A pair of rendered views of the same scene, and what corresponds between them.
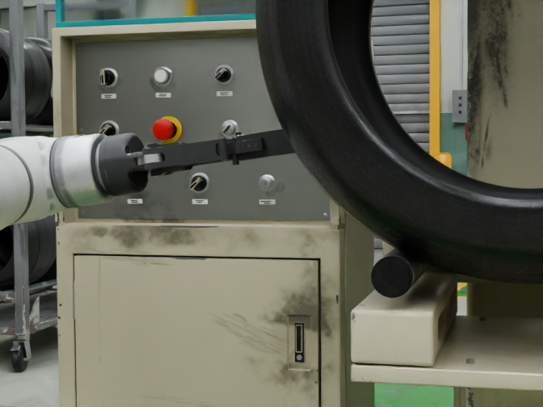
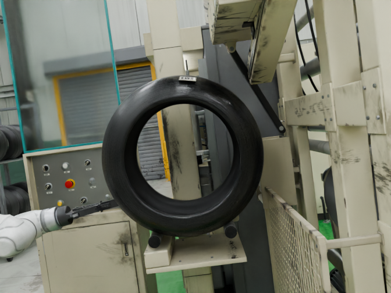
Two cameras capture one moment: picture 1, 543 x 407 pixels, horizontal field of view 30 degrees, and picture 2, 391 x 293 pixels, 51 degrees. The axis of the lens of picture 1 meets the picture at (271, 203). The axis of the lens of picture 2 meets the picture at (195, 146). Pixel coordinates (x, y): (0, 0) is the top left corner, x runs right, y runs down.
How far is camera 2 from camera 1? 0.48 m
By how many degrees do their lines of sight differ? 13
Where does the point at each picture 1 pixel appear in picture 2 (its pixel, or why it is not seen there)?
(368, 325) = (149, 257)
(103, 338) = (56, 259)
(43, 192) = (39, 230)
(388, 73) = not seen: hidden behind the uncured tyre
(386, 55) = not seen: hidden behind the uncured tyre
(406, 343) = (160, 260)
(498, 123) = (179, 179)
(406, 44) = not seen: hidden behind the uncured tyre
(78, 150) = (49, 214)
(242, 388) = (109, 268)
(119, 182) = (64, 222)
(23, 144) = (31, 215)
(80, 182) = (52, 225)
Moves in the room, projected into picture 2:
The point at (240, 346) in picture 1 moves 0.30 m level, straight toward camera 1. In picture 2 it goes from (106, 253) to (109, 271)
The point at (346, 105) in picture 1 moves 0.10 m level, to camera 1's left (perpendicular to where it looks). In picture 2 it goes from (134, 196) to (105, 200)
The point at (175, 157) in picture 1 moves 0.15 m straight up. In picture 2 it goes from (82, 213) to (77, 174)
